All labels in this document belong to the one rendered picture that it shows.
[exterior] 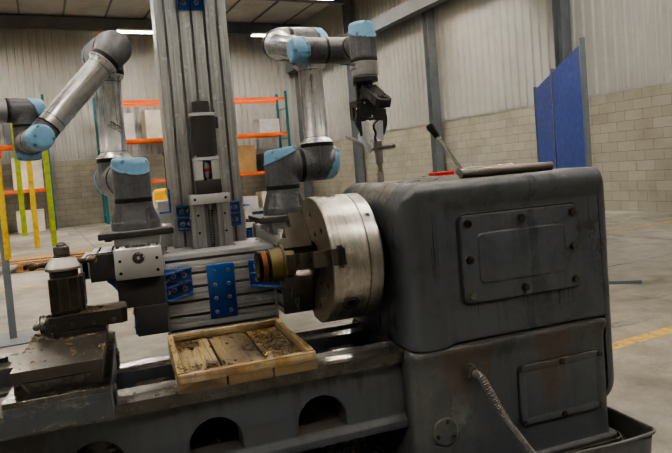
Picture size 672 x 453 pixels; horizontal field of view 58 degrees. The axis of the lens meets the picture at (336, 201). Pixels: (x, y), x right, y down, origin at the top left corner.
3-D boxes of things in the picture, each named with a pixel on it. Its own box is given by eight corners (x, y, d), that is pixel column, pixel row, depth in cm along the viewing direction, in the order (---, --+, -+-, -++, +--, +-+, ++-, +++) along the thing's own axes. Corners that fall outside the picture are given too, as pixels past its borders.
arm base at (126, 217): (112, 229, 201) (109, 199, 200) (159, 224, 205) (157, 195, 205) (110, 232, 186) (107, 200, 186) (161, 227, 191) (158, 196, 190)
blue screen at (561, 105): (517, 234, 989) (508, 90, 976) (569, 231, 971) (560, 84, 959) (552, 286, 587) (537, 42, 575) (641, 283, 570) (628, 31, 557)
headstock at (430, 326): (511, 286, 201) (504, 169, 199) (622, 316, 156) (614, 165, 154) (344, 314, 182) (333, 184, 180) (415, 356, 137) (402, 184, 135)
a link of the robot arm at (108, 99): (108, 198, 196) (91, 29, 193) (93, 199, 208) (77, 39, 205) (144, 195, 204) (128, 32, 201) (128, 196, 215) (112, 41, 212)
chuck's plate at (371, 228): (341, 294, 173) (337, 185, 168) (386, 332, 143) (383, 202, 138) (330, 296, 172) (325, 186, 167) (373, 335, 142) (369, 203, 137)
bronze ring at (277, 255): (287, 241, 154) (251, 245, 151) (297, 245, 145) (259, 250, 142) (290, 277, 155) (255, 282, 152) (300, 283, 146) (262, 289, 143)
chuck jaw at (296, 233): (320, 253, 156) (309, 215, 163) (324, 242, 152) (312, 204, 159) (278, 258, 153) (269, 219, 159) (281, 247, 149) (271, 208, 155)
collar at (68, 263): (83, 265, 145) (81, 252, 145) (80, 269, 138) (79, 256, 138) (46, 269, 143) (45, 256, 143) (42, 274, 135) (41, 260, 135)
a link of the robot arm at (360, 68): (381, 59, 167) (354, 60, 165) (383, 76, 168) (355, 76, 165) (371, 64, 174) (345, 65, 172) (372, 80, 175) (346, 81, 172)
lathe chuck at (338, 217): (330, 296, 172) (325, 186, 167) (373, 335, 142) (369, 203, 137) (299, 301, 169) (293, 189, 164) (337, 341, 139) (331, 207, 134)
